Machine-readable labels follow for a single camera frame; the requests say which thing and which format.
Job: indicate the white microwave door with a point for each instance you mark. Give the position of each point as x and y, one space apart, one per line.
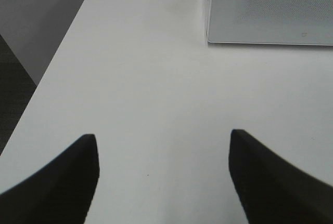
291 22

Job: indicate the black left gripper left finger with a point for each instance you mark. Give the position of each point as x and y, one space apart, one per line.
60 192

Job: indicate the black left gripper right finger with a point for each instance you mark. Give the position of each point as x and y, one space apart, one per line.
272 190

